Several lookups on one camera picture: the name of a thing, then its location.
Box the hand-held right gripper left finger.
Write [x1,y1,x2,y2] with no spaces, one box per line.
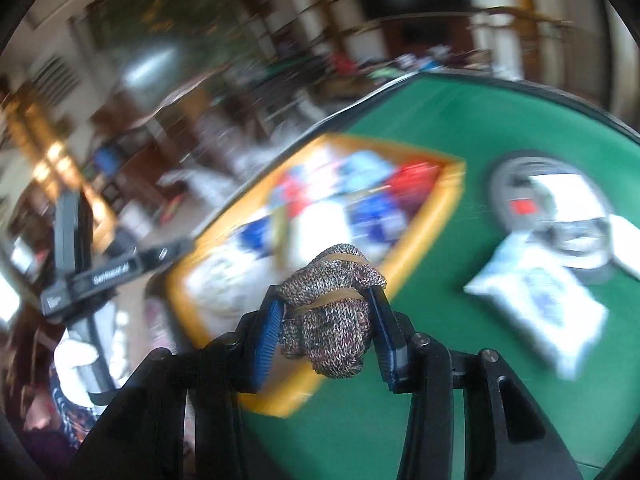
[65,285,287,480]

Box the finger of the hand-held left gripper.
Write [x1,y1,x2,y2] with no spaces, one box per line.
[106,236,194,282]

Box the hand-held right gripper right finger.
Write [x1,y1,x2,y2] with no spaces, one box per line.
[367,285,583,480]

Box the grey knitted sock bundle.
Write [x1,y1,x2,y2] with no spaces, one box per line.
[276,243,389,379]

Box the white fluffy cloth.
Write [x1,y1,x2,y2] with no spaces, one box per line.
[289,199,357,267]

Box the blue crinkled plastic wrapper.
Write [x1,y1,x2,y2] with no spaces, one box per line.
[350,194,407,247]

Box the gold cardboard box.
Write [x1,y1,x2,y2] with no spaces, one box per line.
[165,132,467,419]

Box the person's left forearm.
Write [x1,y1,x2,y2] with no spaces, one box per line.
[49,379,102,450]

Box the person's left hand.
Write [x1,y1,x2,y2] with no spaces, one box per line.
[52,311,132,406]

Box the white and blue plastic packet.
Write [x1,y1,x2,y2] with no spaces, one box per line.
[184,219,282,322]

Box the white tissue packet blue label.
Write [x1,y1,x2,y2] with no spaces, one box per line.
[464,234,609,382]

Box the red plastic bag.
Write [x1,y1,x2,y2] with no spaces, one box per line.
[389,159,447,222]

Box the light blue fluffy cloth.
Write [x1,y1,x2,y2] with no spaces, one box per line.
[344,151,397,196]

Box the round grey table panel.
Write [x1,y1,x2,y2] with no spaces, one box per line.
[486,150,632,287]

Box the large framed floral painting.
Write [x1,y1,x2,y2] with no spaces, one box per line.
[85,0,262,92]

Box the wooden chair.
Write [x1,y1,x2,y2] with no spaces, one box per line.
[469,0,574,82]

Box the wall air vent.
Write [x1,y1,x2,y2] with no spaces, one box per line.
[29,54,82,104]

